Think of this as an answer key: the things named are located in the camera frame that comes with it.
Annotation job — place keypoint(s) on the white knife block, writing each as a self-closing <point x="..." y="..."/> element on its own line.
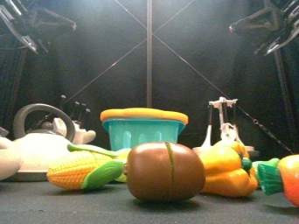
<point x="83" y="135"/>

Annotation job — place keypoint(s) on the orange toy carrot green top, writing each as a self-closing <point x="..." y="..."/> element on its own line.
<point x="290" y="178"/>

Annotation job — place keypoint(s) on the yellow toy bell pepper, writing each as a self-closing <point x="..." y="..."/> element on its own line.
<point x="223" y="169"/>

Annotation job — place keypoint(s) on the teal basket orange rim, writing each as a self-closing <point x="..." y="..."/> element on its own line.
<point x="140" y="131"/>

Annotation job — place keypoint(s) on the yellow toy corn green husk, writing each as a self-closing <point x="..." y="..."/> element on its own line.
<point x="74" y="169"/>

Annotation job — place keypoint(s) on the green vegetable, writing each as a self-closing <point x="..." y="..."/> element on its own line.
<point x="123" y="154"/>

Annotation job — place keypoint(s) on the grey vertical frame pole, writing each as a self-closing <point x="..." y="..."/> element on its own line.
<point x="148" y="58"/>

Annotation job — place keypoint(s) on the brown toy kiwi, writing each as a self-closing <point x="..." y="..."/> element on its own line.
<point x="163" y="172"/>

